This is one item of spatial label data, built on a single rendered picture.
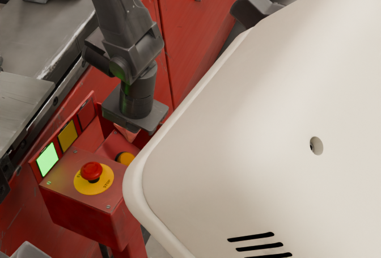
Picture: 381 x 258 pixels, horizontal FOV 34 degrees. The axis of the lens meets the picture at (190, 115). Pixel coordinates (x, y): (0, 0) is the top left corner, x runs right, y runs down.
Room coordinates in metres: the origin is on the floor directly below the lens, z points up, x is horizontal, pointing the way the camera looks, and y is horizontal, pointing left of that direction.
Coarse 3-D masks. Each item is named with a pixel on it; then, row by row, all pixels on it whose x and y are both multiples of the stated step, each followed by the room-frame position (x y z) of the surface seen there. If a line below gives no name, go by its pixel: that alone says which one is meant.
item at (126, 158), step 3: (123, 153) 0.82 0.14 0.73; (126, 153) 0.82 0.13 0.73; (129, 153) 0.82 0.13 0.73; (120, 156) 0.82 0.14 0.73; (123, 156) 0.82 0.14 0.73; (126, 156) 0.82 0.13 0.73; (129, 156) 0.82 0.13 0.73; (132, 156) 0.82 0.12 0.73; (117, 159) 0.81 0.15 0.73; (120, 159) 0.81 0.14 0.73; (123, 159) 0.81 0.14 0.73; (126, 159) 0.81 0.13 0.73; (129, 159) 0.81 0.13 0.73; (132, 159) 0.81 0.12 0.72; (120, 162) 0.80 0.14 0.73; (123, 162) 0.80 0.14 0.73; (126, 162) 0.80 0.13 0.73; (129, 162) 0.81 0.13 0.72; (126, 165) 0.80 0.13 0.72
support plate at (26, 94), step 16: (0, 80) 0.76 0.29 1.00; (16, 80) 0.76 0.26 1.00; (32, 80) 0.75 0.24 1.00; (0, 96) 0.73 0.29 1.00; (16, 96) 0.72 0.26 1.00; (32, 96) 0.72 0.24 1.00; (0, 112) 0.69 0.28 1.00; (16, 112) 0.69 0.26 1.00; (32, 112) 0.68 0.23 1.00; (0, 128) 0.66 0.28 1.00; (16, 128) 0.65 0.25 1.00; (0, 144) 0.62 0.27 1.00
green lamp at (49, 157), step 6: (48, 150) 0.77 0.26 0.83; (54, 150) 0.78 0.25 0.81; (42, 156) 0.75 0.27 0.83; (48, 156) 0.76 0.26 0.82; (54, 156) 0.77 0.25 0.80; (42, 162) 0.75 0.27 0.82; (48, 162) 0.76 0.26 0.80; (54, 162) 0.77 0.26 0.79; (42, 168) 0.74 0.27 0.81; (48, 168) 0.75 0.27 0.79
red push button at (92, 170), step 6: (90, 162) 0.74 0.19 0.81; (96, 162) 0.74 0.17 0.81; (84, 168) 0.73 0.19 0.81; (90, 168) 0.73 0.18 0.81; (96, 168) 0.72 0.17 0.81; (102, 168) 0.73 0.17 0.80; (84, 174) 0.72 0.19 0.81; (90, 174) 0.71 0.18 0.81; (96, 174) 0.71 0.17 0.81; (90, 180) 0.72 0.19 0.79; (96, 180) 0.72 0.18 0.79
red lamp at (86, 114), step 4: (88, 104) 0.87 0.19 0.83; (92, 104) 0.88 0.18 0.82; (84, 108) 0.86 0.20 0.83; (88, 108) 0.87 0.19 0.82; (92, 108) 0.88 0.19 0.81; (80, 112) 0.85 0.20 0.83; (84, 112) 0.86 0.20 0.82; (88, 112) 0.87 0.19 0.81; (92, 112) 0.88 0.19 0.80; (80, 116) 0.85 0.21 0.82; (84, 116) 0.86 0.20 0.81; (88, 116) 0.86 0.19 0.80; (92, 116) 0.87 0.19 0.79; (80, 120) 0.84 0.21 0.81; (84, 120) 0.85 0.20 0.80; (88, 120) 0.86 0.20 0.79; (84, 124) 0.85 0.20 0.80
